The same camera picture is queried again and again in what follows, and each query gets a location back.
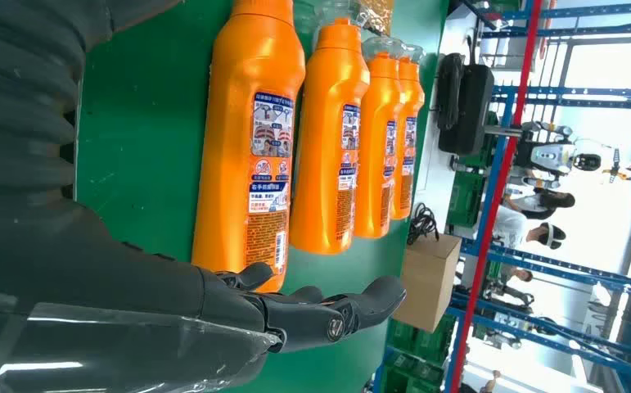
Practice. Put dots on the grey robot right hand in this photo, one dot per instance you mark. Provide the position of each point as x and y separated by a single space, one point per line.
103 304

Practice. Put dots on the brown cardboard box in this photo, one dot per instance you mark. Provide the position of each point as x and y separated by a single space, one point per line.
429 282

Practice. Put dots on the white desk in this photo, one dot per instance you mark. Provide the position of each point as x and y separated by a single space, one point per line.
429 179

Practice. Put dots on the black handheld controller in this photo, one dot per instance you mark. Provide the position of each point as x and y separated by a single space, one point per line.
449 92

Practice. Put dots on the person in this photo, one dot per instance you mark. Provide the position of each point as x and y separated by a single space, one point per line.
516 228
537 202

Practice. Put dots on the black carrying case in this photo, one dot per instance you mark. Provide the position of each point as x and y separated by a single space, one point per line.
476 108

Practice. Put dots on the white humanoid robot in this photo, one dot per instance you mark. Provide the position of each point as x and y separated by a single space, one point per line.
551 154

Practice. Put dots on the blue steel rack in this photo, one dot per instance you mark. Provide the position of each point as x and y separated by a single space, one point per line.
591 93

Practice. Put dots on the red steel post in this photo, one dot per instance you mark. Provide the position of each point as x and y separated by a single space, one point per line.
502 163

